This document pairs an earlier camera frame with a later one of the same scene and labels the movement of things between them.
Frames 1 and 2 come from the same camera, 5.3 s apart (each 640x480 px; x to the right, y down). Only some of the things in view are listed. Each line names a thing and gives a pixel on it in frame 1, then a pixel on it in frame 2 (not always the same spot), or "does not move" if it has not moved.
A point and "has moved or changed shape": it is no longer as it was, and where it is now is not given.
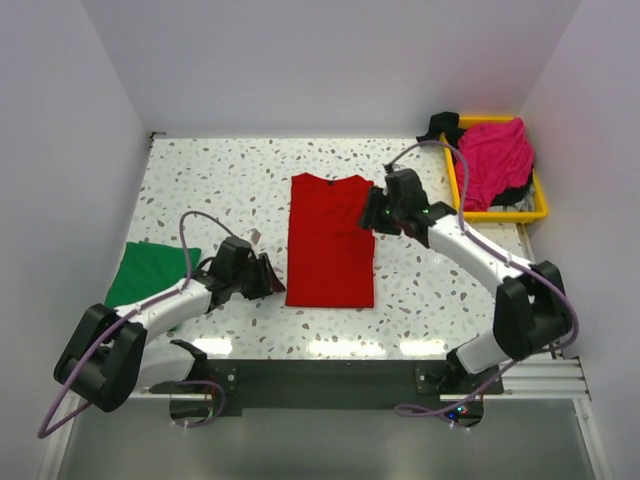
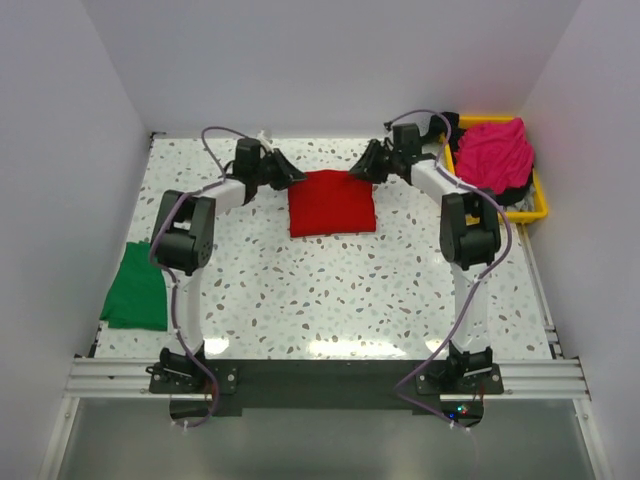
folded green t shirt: [147, 271] does not move
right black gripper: [375, 198] to [366, 168]
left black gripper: [270, 282] to [286, 171]
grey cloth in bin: [528, 203] does not move
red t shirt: [330, 257] has moved or changed shape
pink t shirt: [499, 154] does not move
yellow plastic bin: [491, 217] does not move
